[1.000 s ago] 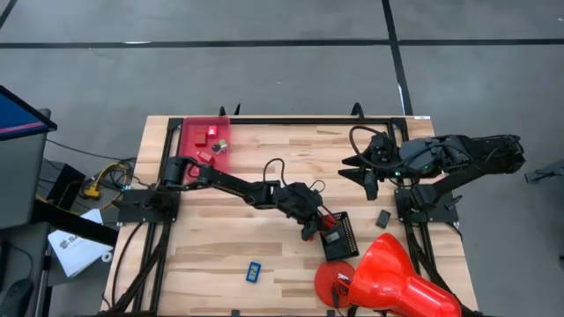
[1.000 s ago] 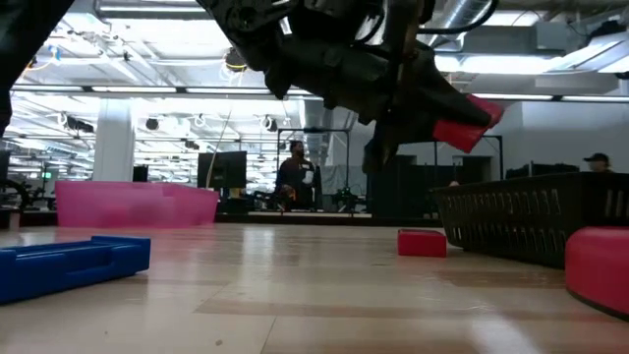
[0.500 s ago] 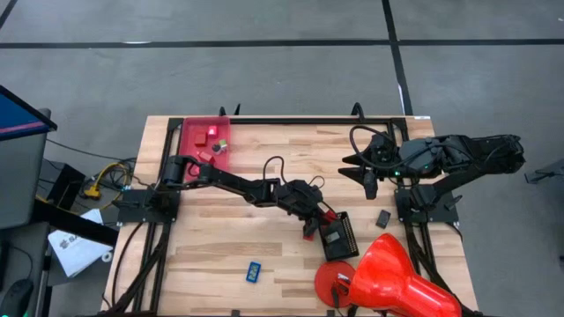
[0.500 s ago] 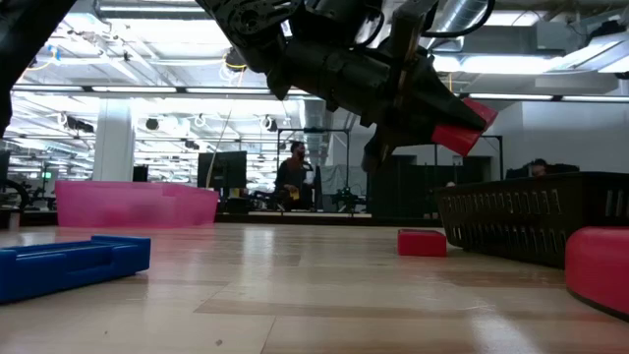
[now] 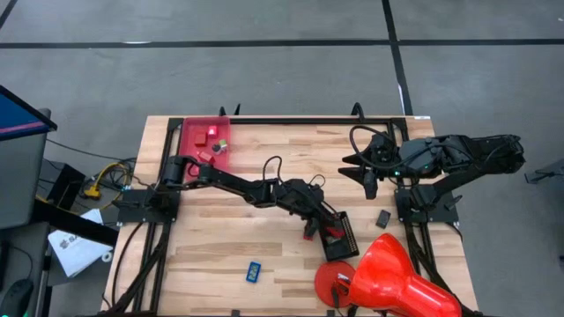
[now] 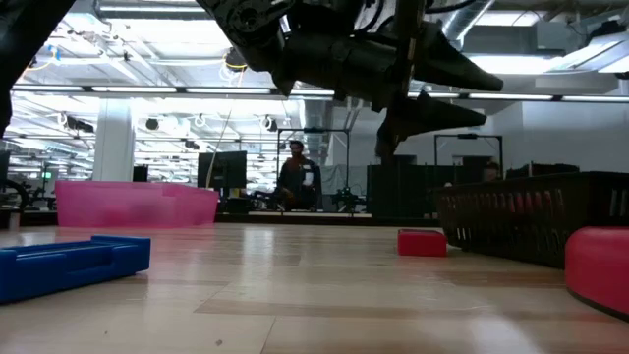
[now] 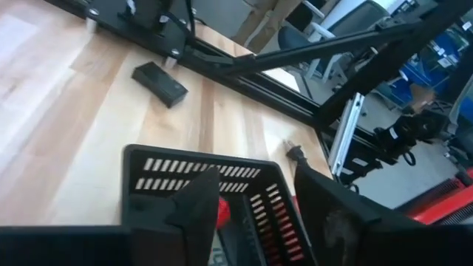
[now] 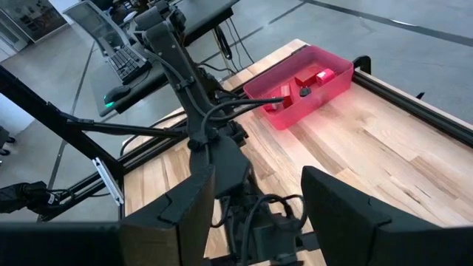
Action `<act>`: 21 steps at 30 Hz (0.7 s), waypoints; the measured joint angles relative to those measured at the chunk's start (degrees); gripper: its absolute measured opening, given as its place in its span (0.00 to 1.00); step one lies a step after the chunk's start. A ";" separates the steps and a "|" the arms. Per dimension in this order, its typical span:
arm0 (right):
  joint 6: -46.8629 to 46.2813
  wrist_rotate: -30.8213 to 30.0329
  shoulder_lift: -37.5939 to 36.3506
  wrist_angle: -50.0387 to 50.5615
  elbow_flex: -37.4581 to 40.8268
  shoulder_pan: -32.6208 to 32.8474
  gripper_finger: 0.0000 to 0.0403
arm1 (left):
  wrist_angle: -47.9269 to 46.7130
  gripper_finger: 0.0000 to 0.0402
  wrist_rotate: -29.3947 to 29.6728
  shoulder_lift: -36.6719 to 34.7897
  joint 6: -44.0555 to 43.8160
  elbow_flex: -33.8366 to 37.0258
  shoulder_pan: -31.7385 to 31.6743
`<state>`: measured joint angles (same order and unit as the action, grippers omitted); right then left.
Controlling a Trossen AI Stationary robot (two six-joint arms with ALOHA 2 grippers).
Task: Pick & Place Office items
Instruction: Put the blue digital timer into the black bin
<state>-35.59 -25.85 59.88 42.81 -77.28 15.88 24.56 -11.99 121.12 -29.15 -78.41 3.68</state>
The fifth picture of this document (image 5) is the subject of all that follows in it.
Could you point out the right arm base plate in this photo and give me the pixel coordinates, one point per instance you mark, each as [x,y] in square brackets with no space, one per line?
[440,213]

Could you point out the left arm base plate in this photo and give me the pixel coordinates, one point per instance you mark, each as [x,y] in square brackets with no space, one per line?
[132,214]

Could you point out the computer monitor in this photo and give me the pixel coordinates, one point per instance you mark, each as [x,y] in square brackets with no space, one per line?
[20,176]

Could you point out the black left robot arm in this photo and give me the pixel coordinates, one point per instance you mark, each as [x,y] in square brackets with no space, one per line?
[229,182]

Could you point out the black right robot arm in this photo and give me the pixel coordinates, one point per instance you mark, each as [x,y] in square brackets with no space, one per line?
[462,154]

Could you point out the small blue rectangular box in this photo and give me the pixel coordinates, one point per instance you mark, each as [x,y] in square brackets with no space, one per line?
[253,272]

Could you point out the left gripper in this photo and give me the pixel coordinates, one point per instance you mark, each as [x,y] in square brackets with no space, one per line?
[308,204]

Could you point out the white green cube charger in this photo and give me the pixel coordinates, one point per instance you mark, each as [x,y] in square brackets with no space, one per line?
[220,146]

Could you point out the black computer mouse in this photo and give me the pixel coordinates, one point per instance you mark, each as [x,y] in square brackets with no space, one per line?
[15,299]

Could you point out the red rectangular box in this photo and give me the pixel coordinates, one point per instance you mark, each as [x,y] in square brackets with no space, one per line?
[201,140]
[307,238]

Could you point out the pink translucent plastic bin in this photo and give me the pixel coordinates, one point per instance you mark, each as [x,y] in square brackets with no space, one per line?
[189,141]

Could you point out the white paper sheet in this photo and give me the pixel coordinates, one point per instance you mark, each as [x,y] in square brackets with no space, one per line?
[79,255]

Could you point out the small shiny red item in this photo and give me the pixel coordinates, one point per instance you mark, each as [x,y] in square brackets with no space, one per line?
[205,157]
[212,131]

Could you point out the black mesh basket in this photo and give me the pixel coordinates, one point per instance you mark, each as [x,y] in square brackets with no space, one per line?
[341,248]

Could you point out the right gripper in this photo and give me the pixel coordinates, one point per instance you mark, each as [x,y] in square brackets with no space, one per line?
[383,154]

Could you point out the black stand leg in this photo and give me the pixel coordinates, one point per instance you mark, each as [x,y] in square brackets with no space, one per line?
[551,171]

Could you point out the small black box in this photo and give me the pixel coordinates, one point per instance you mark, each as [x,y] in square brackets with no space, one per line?
[383,219]

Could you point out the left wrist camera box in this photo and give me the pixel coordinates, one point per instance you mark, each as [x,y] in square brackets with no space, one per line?
[304,189]

